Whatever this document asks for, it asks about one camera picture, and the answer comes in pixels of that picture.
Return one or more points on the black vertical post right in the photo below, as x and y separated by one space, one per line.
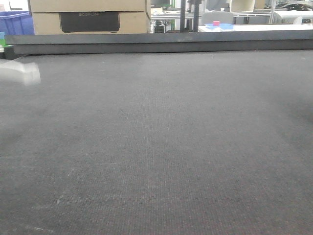
196 15

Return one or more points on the blue tray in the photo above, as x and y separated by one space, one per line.
221 26

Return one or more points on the black vertical post left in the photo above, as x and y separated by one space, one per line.
182 15

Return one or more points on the black vertical post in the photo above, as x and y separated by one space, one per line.
196 15
182 15

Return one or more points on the dark table edge rail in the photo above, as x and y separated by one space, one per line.
161 43

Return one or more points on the large cardboard box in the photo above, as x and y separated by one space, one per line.
57 17

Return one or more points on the grey chair back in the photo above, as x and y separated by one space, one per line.
221 16

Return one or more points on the blue crate left background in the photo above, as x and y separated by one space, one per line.
16 23

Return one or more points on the white background table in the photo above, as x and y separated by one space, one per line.
258 27

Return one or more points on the white plastic bin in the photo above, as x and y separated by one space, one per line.
242 5

